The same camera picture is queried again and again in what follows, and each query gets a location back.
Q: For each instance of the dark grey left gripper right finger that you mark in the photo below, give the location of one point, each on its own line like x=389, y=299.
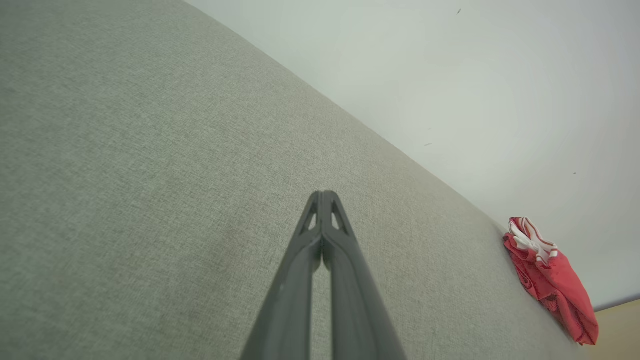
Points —
x=360, y=320

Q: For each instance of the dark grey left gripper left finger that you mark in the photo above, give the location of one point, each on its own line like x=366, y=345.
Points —
x=285, y=320

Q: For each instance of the red shorts with white stripe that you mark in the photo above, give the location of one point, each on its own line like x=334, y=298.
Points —
x=560, y=285

